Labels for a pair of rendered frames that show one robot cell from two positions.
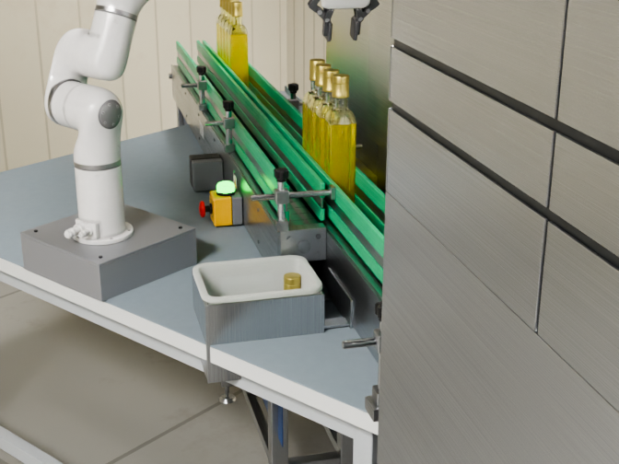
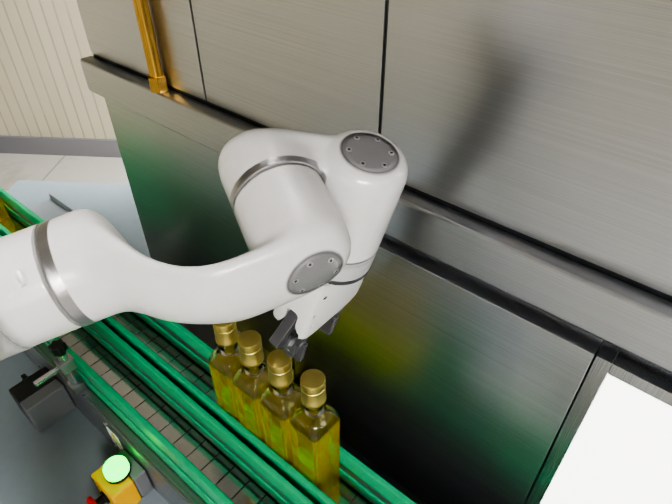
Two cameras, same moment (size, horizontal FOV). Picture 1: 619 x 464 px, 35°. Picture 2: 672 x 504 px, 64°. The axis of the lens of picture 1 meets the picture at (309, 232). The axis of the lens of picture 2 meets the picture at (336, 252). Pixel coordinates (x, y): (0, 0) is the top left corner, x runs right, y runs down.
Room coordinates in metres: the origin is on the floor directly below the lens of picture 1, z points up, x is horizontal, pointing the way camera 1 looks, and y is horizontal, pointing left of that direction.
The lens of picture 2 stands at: (1.60, 0.17, 1.75)
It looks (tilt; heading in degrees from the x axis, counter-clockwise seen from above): 40 degrees down; 324
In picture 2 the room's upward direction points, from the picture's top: straight up
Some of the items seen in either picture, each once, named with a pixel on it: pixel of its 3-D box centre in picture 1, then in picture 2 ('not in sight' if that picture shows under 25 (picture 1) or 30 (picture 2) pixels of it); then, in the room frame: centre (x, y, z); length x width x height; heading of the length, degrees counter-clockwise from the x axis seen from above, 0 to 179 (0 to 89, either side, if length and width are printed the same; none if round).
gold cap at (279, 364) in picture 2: (331, 80); (280, 368); (2.03, -0.04, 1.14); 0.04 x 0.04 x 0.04
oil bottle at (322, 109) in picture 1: (330, 150); (286, 429); (2.03, -0.04, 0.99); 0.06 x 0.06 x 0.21; 13
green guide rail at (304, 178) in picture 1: (242, 105); (37, 277); (2.72, 0.19, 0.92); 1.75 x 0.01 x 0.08; 14
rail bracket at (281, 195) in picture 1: (293, 198); not in sight; (1.83, 0.03, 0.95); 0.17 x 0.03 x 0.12; 104
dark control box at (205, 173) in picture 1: (206, 172); (43, 399); (2.50, 0.27, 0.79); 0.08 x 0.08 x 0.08; 14
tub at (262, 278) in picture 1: (256, 296); not in sight; (1.69, 0.10, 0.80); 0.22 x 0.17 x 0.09; 104
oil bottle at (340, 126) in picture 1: (339, 157); (315, 448); (1.98, -0.06, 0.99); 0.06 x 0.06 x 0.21; 14
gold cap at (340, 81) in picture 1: (340, 86); (313, 388); (1.98, -0.06, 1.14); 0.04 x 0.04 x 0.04
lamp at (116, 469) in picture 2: (225, 187); (115, 467); (2.23, 0.20, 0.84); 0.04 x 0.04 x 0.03
